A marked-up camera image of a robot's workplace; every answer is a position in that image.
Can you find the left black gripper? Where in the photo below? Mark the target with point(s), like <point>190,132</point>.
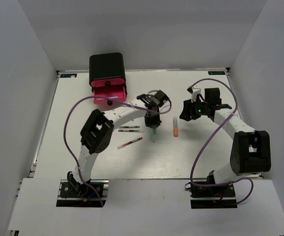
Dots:
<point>156,121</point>

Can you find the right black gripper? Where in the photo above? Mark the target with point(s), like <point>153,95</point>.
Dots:
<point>188,110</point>

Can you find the orange highlighter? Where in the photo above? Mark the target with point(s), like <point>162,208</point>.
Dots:
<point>175,127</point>

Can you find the green highlighter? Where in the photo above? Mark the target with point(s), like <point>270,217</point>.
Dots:
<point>153,134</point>

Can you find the pink drawer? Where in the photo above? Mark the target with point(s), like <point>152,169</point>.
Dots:
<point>114,92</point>
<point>107,82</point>

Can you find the pink top drawer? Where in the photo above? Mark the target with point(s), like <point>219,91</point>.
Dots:
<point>107,82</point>

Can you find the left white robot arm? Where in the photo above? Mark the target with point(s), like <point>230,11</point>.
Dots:
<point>97,131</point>

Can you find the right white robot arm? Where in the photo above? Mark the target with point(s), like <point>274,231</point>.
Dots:
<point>250,152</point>

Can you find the purple gel pen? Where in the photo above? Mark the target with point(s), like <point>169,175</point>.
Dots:
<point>131,131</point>

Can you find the green gel pen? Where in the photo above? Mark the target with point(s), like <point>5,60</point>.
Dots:
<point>129,127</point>

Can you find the red gel pen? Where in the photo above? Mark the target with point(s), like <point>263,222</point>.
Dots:
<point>129,143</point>

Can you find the right blue table label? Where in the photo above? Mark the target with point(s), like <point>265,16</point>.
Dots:
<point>216,73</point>

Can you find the blue table label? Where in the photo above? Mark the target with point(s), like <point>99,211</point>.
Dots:
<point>216,73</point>
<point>68,75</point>

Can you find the black drawer cabinet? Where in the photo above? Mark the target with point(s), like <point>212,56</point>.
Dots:
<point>109,65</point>

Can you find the left blue table label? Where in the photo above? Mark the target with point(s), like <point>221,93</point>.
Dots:
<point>68,75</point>

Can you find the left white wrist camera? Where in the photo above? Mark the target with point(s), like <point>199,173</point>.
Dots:
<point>149,100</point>

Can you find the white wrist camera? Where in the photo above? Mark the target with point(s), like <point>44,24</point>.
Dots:
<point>149,100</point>
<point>194,91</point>

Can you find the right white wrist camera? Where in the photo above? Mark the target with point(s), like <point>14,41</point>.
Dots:
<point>194,91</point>

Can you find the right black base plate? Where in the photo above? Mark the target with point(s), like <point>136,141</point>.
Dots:
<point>211,197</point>

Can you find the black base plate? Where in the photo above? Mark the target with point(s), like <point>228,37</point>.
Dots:
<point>211,197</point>
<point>67,196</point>

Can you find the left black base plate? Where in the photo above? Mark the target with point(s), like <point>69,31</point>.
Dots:
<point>67,196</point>

